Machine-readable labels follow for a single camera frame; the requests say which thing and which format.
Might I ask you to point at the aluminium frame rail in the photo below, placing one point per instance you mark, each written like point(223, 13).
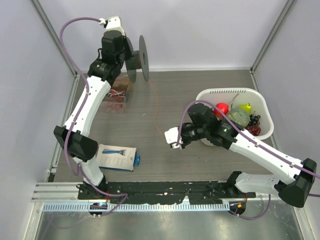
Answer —
point(55, 192)

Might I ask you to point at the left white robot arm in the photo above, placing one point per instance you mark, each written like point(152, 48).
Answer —
point(73, 136)

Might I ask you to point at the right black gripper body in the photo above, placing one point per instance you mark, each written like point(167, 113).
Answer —
point(191, 133)

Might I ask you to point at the dark grape bunch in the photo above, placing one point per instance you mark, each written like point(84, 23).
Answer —
point(254, 120)

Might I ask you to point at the red apple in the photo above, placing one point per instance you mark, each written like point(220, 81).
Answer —
point(221, 108)

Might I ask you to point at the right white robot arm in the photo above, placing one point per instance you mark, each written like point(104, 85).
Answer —
point(291, 179)

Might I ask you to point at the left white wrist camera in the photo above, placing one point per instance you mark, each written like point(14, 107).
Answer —
point(113, 23)

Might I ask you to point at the grey cable spool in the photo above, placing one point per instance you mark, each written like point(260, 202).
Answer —
point(137, 60)

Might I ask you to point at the green pear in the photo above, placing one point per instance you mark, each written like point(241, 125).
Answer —
point(246, 107)

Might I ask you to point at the clear cable box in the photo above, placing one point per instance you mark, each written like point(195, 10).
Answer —
point(116, 99)

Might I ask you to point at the green netted melon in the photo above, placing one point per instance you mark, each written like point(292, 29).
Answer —
point(239, 116)

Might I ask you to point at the white slotted cable duct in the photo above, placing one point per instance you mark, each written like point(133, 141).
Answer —
point(95, 207)

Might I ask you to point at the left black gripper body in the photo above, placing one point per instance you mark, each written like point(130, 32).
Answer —
point(126, 54)

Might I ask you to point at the blue razor package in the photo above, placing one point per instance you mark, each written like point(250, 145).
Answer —
point(117, 157)

